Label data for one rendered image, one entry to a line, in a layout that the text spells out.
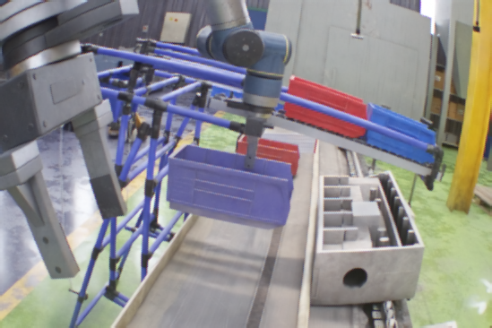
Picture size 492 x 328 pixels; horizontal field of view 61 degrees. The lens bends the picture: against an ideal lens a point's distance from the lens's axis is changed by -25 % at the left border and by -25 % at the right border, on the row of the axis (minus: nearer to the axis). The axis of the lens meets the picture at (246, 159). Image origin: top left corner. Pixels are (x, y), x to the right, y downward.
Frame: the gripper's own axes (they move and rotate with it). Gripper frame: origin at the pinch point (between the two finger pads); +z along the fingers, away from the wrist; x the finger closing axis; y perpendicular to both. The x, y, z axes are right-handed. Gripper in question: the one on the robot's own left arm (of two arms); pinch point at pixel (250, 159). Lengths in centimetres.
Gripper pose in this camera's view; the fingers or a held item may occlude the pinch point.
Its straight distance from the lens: 160.0
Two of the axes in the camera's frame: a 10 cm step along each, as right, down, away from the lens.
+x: 1.3, -2.2, 9.7
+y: 9.8, 1.9, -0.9
